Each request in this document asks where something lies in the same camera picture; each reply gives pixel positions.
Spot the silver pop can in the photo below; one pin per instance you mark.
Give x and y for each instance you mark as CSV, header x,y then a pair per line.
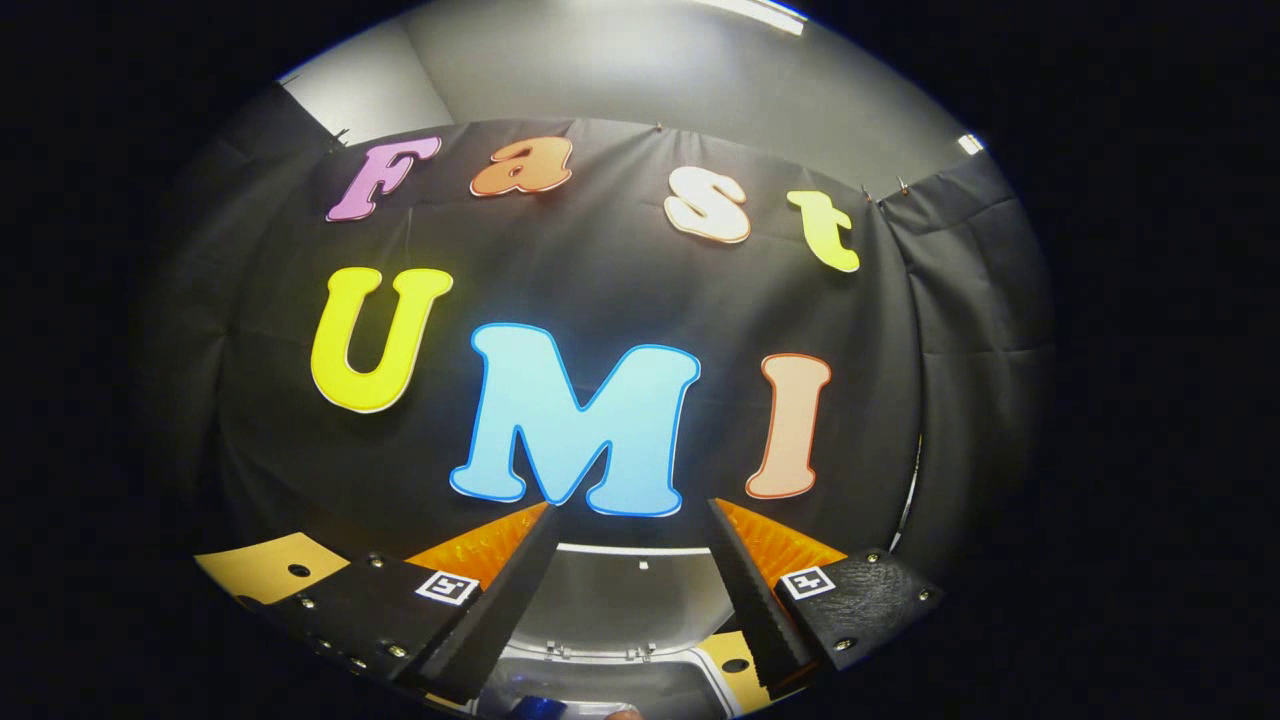
x,y
540,709

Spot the ceiling light panel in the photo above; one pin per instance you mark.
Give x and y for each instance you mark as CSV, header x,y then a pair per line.
x,y
971,144
750,12

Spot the wooden desktop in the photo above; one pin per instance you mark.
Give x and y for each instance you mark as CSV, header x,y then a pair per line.
x,y
250,565

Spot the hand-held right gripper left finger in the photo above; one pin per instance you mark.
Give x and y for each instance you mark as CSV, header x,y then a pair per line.
x,y
500,610

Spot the grey desktop garbage bin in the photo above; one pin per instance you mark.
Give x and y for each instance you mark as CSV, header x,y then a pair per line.
x,y
630,600

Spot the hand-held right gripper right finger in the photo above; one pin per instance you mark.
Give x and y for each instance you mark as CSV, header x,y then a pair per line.
x,y
750,600

